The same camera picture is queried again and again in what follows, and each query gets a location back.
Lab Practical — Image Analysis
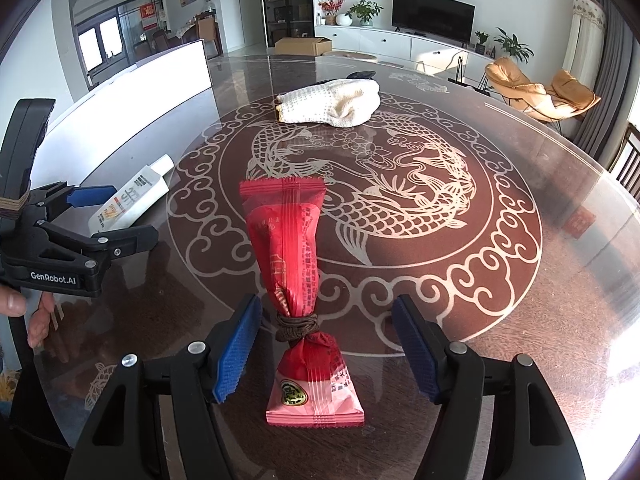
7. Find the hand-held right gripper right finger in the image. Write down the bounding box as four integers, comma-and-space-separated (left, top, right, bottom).
391, 292, 586, 480

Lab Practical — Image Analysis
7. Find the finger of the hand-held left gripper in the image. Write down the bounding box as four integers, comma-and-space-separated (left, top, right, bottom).
25, 181, 119, 223
30, 220, 159, 281

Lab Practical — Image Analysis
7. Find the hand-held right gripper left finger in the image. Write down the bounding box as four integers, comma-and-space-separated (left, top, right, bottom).
74, 292, 263, 480

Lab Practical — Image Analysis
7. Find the red snack packet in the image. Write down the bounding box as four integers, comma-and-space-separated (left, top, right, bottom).
239, 176, 366, 428

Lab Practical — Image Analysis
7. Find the white container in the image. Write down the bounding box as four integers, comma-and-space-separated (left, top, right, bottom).
35, 39, 213, 241

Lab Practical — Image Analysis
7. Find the person's left hand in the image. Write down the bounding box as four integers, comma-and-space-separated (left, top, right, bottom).
0, 287, 68, 361

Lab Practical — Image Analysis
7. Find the cream knitted cloth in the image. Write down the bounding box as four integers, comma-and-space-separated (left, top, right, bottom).
275, 78, 382, 128

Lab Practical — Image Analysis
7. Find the cardboard box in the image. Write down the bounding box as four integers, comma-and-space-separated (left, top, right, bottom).
274, 36, 333, 57

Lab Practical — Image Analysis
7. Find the dark display cabinet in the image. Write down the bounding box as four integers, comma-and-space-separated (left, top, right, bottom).
259, 0, 315, 48

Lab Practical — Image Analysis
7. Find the small black object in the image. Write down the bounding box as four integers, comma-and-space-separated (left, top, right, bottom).
311, 71, 377, 87

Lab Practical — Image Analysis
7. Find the orange lounge chair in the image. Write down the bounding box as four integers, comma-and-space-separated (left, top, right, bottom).
525, 69, 601, 122
485, 57, 548, 111

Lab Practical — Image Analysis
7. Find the wooden chair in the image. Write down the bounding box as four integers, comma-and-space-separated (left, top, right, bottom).
607, 122, 640, 186

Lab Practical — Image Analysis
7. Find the red flower bouquet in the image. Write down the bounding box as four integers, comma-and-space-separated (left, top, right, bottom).
318, 0, 346, 26

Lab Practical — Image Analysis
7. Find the white low cabinet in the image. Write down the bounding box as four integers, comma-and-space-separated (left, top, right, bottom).
315, 22, 496, 78

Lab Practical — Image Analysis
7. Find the grey curtain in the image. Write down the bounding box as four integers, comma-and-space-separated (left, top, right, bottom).
570, 10, 636, 161

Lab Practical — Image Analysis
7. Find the large leafy potted plant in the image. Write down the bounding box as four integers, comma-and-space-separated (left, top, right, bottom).
494, 27, 533, 63

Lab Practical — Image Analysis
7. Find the potted green plant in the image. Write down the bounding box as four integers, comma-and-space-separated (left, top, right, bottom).
345, 0, 383, 27

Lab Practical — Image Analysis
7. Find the black television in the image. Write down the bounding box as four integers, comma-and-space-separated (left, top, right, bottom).
391, 0, 476, 47

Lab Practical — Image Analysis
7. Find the white curtain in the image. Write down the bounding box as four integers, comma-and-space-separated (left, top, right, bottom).
560, 0, 607, 91

